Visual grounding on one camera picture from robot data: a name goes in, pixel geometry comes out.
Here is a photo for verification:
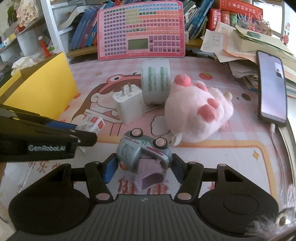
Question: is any small white red box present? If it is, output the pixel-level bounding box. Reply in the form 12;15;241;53
76;115;105;153

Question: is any grey toy car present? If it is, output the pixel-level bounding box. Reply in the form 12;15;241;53
116;128;173;173

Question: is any white power adapter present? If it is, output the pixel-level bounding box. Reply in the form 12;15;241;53
113;83;144;125

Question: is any pink plush toy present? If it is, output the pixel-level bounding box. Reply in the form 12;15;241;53
165;74;234;146

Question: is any white tape roll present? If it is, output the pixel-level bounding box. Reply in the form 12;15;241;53
141;59;171;105

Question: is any yellow cardboard box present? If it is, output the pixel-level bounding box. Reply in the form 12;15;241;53
1;52;78;120

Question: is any pink cartoon tablecloth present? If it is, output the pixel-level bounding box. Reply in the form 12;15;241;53
1;57;292;219

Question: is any white tissue pack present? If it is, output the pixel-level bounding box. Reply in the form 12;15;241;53
11;52;45;76

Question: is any row of blue books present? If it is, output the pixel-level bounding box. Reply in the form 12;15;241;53
68;1;114;51

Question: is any white shelf unit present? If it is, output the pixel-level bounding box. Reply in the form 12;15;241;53
1;1;103;62

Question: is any black smartphone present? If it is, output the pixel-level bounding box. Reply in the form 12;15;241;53
256;51;287;127

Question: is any pink toy keyboard tablet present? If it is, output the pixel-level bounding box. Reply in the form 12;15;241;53
97;1;186;61

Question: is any pile of papers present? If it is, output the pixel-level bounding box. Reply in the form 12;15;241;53
201;23;295;98

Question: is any red book box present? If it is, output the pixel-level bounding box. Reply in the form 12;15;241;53
217;0;263;20

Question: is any white charging cable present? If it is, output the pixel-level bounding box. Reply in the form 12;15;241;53
268;122;289;186

